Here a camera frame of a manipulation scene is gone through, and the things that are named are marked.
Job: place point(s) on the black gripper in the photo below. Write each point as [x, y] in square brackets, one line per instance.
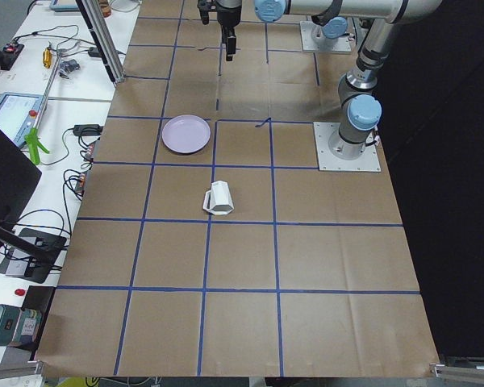
[227, 16]

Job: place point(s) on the white faceted cup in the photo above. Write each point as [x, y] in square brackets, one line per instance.
[218, 199]

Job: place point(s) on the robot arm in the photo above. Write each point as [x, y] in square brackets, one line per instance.
[361, 111]
[272, 11]

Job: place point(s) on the lavender plate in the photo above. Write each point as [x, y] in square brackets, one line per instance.
[186, 134]

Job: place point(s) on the black power adapter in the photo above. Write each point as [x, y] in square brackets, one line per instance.
[87, 130]

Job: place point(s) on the yellow tool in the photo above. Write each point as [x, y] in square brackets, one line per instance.
[47, 58]

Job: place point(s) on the green reacher grabber tool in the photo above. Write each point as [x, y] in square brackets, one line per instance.
[31, 138]

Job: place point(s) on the blue teach pendant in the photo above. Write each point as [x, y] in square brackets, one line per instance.
[17, 115]

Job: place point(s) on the black monitor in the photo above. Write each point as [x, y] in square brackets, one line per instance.
[18, 180]

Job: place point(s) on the brown paper table cover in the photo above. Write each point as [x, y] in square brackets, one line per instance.
[309, 276]

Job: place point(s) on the green box device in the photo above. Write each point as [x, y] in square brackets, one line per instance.
[8, 320]

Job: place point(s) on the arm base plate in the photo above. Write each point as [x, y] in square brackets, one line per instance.
[336, 155]
[331, 38]

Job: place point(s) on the aluminium frame post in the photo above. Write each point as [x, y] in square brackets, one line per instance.
[92, 14]

